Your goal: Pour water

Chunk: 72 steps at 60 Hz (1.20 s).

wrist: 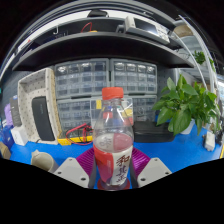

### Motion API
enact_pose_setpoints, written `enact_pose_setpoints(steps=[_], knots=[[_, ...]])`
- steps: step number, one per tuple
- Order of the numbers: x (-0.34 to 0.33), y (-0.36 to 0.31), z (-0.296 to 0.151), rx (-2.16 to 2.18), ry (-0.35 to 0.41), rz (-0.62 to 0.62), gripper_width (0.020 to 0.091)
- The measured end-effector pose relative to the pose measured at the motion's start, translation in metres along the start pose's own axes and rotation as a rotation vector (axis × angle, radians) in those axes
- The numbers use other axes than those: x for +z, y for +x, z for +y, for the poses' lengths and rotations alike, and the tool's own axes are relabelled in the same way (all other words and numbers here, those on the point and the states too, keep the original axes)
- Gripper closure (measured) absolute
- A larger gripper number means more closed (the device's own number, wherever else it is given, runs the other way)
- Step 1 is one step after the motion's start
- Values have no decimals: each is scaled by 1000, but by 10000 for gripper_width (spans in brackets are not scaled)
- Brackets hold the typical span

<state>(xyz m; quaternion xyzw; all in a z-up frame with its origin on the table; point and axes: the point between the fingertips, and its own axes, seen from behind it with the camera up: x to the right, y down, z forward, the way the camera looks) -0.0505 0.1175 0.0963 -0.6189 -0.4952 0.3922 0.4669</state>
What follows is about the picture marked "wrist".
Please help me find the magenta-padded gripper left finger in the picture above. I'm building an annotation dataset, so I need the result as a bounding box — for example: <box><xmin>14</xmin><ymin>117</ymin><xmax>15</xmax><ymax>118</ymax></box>
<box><xmin>53</xmin><ymin>147</ymin><xmax>98</xmax><ymax>190</ymax></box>

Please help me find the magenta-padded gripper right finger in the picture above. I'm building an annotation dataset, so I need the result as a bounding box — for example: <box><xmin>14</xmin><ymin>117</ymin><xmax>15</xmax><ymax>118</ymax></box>
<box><xmin>129</xmin><ymin>147</ymin><xmax>173</xmax><ymax>189</ymax></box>

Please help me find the clear red-capped drink bottle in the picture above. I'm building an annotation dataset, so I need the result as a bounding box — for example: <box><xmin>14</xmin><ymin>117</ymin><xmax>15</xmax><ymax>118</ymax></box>
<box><xmin>92</xmin><ymin>87</ymin><xmax>135</xmax><ymax>191</ymax></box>

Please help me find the beige ceramic mug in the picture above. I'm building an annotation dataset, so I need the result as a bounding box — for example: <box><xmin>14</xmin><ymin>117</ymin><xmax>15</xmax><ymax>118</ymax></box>
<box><xmin>30</xmin><ymin>149</ymin><xmax>60</xmax><ymax>174</ymax></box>

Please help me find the yellow multimeter with red leads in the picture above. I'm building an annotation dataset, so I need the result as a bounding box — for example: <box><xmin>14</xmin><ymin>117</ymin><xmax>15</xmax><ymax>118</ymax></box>
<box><xmin>57</xmin><ymin>123</ymin><xmax>95</xmax><ymax>147</ymax></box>

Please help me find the flat black case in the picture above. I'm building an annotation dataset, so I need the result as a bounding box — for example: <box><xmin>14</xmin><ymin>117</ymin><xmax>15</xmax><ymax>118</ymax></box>
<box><xmin>133</xmin><ymin>120</ymin><xmax>175</xmax><ymax>144</ymax></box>

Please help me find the grey small-parts drawer cabinet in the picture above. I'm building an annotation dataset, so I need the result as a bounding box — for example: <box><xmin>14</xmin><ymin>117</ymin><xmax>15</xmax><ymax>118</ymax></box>
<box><xmin>54</xmin><ymin>58</ymin><xmax>110</xmax><ymax>100</ymax></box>
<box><xmin>128</xmin><ymin>94</ymin><xmax>158</xmax><ymax>123</ymax></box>
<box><xmin>56</xmin><ymin>98</ymin><xmax>101</xmax><ymax>133</ymax></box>
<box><xmin>109</xmin><ymin>58</ymin><xmax>158</xmax><ymax>96</ymax></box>

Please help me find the black rectangular pouch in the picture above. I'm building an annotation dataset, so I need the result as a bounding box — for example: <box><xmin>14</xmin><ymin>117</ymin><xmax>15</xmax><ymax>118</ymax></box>
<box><xmin>31</xmin><ymin>95</ymin><xmax>56</xmax><ymax>142</ymax></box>

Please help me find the small white charger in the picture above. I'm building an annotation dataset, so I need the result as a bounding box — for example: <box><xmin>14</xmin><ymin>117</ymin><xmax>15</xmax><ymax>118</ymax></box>
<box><xmin>203</xmin><ymin>130</ymin><xmax>217</xmax><ymax>153</ymax></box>

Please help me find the white product box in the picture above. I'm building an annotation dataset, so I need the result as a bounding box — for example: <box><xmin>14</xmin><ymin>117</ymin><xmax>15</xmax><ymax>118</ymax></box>
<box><xmin>10</xmin><ymin>124</ymin><xmax>29</xmax><ymax>147</ymax></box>

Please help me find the green potted plant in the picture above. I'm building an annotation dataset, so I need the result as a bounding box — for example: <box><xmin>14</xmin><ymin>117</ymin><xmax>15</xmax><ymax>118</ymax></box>
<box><xmin>152</xmin><ymin>73</ymin><xmax>221</xmax><ymax>137</ymax></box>

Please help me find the dark grey upright box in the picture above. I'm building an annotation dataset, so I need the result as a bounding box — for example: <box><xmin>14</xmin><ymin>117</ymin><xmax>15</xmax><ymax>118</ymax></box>
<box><xmin>9</xmin><ymin>94</ymin><xmax>23</xmax><ymax>128</ymax></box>

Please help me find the purple plastic bag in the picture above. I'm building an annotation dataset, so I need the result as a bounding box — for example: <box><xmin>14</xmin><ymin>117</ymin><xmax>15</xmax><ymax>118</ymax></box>
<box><xmin>3</xmin><ymin>103</ymin><xmax>14</xmax><ymax>128</ymax></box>

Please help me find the white perforated tray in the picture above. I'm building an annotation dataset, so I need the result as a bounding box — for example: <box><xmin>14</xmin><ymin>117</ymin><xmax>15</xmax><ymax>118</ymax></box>
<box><xmin>17</xmin><ymin>67</ymin><xmax>63</xmax><ymax>145</ymax></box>

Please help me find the black overhead shelf unit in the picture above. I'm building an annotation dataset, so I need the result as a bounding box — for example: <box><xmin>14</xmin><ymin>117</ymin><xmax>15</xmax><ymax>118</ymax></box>
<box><xmin>0</xmin><ymin>9</ymin><xmax>196</xmax><ymax>73</ymax></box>

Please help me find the white wire rack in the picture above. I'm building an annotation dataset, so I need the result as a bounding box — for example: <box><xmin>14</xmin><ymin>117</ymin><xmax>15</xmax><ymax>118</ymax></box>
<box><xmin>173</xmin><ymin>14</ymin><xmax>224</xmax><ymax>111</ymax></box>

